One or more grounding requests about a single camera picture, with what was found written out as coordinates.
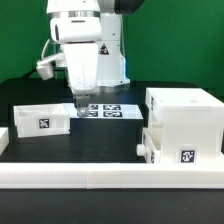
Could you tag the white drawer cabinet box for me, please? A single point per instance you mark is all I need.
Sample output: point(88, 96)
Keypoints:
point(191, 122)

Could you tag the white drawer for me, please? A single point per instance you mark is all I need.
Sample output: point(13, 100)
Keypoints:
point(41, 120)
point(150, 148)

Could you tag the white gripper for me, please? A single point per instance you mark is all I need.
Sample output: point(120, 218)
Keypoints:
point(82, 61)

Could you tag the white front drawer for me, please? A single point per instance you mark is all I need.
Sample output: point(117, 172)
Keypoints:
point(150, 148)

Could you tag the white table boundary frame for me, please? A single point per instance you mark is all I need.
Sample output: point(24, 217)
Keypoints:
point(209, 174)

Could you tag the white fiducial marker sheet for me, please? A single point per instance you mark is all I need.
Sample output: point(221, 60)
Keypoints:
point(114, 111)

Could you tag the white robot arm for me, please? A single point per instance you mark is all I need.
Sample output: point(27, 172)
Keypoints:
point(89, 33)

